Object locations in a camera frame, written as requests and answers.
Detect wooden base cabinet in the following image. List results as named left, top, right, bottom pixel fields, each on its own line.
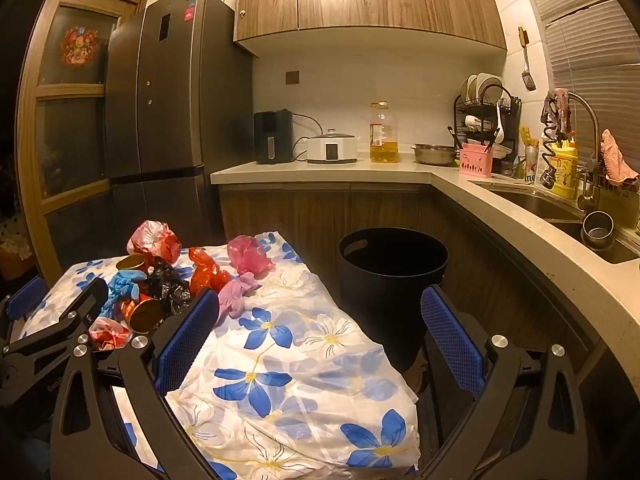
left=217, top=182, right=616, bottom=480

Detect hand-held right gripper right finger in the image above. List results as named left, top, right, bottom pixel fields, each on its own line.
left=417, top=284, right=591, bottom=480

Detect white green drink can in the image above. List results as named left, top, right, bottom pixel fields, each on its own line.
left=524, top=145, right=543, bottom=183

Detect black air fryer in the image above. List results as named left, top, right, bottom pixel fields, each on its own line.
left=253, top=109, right=296, bottom=165

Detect purple plastic bag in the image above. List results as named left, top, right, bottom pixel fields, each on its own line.
left=217, top=272, right=262, bottom=318

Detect stainless steel sink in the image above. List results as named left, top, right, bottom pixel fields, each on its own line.
left=475, top=182, right=640, bottom=266

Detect stainless steel basin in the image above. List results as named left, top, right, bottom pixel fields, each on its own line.
left=411, top=144, right=458, bottom=166

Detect hanging metal spatula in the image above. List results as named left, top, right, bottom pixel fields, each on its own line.
left=517, top=26, right=537, bottom=92

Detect colourful flower sticker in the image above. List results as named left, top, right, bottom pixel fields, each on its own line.
left=61, top=25, right=101, bottom=68

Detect pink plastic bag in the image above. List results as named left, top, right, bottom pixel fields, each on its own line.
left=227, top=235, right=277, bottom=277

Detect black trash bin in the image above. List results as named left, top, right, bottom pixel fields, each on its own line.
left=338, top=227, right=449, bottom=373

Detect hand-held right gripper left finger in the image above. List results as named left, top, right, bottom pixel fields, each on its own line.
left=50, top=287, right=236, bottom=480

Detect wooden glass panel door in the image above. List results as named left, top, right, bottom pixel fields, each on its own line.
left=15, top=0, right=151, bottom=281

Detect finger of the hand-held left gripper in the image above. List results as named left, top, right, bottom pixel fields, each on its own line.
left=0, top=276, right=49, bottom=333
left=0, top=277, right=110, bottom=361

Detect orange chair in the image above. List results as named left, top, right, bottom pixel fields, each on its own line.
left=0, top=247, right=37, bottom=281

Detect black plastic bag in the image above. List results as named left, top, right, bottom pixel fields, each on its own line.
left=142, top=256, right=193, bottom=318

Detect red white plastic bag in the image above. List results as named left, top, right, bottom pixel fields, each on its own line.
left=126, top=220, right=182, bottom=265

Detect yellow detergent bottle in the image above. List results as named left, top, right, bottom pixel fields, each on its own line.
left=550, top=132, right=580, bottom=200

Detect white rice cooker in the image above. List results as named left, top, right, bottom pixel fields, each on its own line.
left=306, top=129, right=360, bottom=165

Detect stainless steel cup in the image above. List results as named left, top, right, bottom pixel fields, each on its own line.
left=580, top=210, right=617, bottom=251

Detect brown rag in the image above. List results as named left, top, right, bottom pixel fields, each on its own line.
left=539, top=88, right=572, bottom=136

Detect black dish rack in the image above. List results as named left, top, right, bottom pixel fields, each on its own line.
left=452, top=85, right=523, bottom=176

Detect cooking oil bottle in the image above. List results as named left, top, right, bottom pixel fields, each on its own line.
left=369, top=101, right=401, bottom=164

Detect window blinds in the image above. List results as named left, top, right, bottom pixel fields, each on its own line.
left=520, top=0, right=640, bottom=161

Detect pink utensil holder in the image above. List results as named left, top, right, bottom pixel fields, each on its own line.
left=459, top=143, right=495, bottom=178

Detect steel kitchen faucet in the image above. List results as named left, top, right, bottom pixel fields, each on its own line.
left=565, top=91, right=603, bottom=211

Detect blue floral tablecloth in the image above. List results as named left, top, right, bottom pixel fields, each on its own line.
left=15, top=230, right=420, bottom=480

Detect small red white wrapper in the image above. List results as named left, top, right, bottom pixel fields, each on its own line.
left=89, top=316, right=132, bottom=352

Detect dark grey refrigerator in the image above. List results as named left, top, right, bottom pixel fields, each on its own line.
left=104, top=0, right=255, bottom=246

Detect blue rubber glove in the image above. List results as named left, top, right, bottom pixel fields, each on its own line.
left=97, top=269, right=151, bottom=318

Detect pink dish cloth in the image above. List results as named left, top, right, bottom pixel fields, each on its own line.
left=600, top=129, right=640, bottom=183

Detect coiled sprayer hose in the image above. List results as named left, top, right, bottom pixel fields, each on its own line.
left=540, top=130, right=563, bottom=190

